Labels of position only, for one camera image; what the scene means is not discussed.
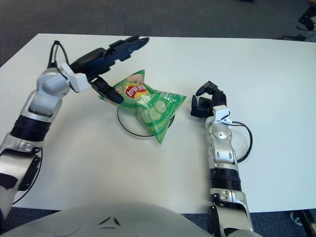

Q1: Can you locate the black office chair base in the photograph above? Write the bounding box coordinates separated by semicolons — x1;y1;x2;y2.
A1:
281;7;316;42

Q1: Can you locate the white plate black rim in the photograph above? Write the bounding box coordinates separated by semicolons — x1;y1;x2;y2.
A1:
117;105;176;137

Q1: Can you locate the grey robot torso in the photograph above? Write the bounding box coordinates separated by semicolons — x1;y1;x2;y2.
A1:
0;202;215;237

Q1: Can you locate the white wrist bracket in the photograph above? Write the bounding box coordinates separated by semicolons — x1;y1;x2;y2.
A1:
212;105;233;125
59;61;89;93

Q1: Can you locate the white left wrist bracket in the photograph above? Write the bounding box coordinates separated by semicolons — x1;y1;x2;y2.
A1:
59;61;89;93

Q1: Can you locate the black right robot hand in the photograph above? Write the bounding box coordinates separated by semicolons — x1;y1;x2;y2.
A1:
190;80;227;119

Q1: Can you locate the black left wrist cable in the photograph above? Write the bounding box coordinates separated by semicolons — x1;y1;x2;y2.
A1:
46;40;70;69

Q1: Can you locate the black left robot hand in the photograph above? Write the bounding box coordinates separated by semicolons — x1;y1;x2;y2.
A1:
69;36;150;104

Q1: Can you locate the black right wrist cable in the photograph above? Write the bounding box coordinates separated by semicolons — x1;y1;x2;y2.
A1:
231;120;253;163

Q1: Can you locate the grey metal table foot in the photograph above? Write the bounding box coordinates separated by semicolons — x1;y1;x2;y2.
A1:
290;209;316;233

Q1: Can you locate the green potato chips bag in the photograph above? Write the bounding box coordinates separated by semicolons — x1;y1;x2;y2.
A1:
98;69;188;145

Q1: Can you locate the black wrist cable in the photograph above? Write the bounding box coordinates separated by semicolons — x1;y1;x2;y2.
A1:
46;40;70;69
231;120;253;163

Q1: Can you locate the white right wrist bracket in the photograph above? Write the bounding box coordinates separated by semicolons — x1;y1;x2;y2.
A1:
212;105;233;125

